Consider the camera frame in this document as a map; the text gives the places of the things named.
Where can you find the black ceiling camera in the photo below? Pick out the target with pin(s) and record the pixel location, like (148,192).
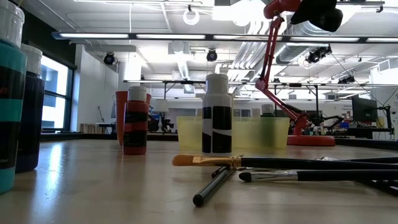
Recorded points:
(109,59)
(211,56)
(317,55)

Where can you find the black background monitor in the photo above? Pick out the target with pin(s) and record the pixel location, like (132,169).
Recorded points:
(363,109)

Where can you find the small teal paint bottle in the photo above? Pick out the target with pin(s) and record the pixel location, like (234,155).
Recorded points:
(12,109)

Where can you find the small red paint bottle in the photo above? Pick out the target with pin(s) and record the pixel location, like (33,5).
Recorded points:
(136,137)

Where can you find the small white paint bottle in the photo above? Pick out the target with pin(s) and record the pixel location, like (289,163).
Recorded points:
(217,124)

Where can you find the round black-tipped silver ferrule paintbrush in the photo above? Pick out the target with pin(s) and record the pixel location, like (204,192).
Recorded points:
(326,175)

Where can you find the silver ferrule black paintbrush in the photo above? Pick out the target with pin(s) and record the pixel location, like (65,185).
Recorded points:
(373,160)

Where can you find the red desk lamp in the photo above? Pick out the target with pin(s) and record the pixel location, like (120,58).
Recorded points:
(311,140)

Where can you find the translucent yellow plastic tray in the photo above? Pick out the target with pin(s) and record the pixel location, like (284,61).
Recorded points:
(248,133)

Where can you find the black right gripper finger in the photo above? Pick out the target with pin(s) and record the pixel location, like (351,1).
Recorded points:
(303,14)

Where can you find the small navy paint bottle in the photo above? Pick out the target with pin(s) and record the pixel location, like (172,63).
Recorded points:
(31,124)

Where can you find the gold ferrule paintbrush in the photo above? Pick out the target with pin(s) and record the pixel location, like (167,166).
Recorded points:
(280,163)

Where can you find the black background workstation frame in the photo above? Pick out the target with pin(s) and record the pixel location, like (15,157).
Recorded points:
(295,84)

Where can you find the large window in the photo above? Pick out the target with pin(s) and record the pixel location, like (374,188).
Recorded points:
(56,93)

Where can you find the round white ceiling lamp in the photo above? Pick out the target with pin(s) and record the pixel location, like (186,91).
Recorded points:
(190,22)

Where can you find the silver ventilation duct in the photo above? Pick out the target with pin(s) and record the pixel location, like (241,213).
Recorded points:
(289,53)

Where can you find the stack of wooden crates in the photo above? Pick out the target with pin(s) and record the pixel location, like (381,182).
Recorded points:
(90,128)

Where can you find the overhead light bar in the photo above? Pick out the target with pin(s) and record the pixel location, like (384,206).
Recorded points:
(93,35)

